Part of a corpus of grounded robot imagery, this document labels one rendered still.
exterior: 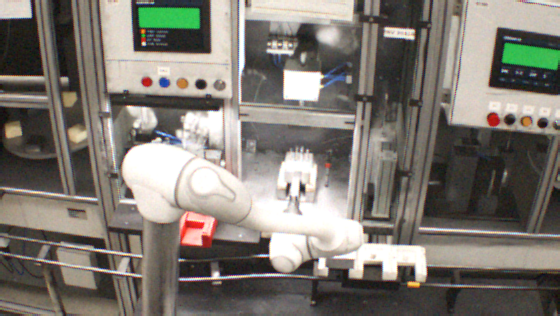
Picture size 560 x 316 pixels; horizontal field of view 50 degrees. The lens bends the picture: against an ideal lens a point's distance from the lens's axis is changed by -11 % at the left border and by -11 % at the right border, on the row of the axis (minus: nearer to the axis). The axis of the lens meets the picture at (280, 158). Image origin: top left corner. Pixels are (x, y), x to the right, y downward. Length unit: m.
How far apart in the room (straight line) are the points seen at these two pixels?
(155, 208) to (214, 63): 0.61
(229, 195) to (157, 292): 0.40
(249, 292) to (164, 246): 0.76
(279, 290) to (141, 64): 0.93
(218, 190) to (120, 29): 0.78
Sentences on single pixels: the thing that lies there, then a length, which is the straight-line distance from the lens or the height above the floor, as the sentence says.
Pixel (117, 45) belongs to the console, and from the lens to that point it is 2.10.
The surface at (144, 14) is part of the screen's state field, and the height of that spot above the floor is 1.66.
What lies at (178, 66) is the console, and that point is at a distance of 2.07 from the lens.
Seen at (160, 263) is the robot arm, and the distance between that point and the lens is 1.71.
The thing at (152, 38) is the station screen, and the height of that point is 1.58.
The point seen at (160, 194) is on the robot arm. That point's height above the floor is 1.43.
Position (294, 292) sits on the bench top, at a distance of 2.38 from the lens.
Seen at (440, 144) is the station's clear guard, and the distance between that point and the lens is 2.17.
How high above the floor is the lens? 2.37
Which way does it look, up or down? 34 degrees down
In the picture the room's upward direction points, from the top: 1 degrees clockwise
